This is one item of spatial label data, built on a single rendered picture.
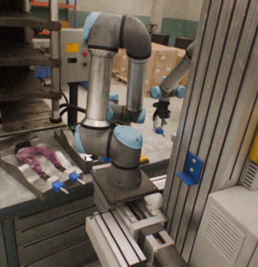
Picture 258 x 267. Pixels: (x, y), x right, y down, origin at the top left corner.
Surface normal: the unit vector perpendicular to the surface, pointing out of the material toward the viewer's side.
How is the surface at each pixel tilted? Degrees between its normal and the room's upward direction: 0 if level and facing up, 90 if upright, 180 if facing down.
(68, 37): 90
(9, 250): 90
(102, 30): 78
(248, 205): 0
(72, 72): 90
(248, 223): 0
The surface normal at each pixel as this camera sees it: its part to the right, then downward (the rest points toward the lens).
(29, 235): 0.55, 0.42
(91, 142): -0.10, 0.22
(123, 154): -0.14, 0.44
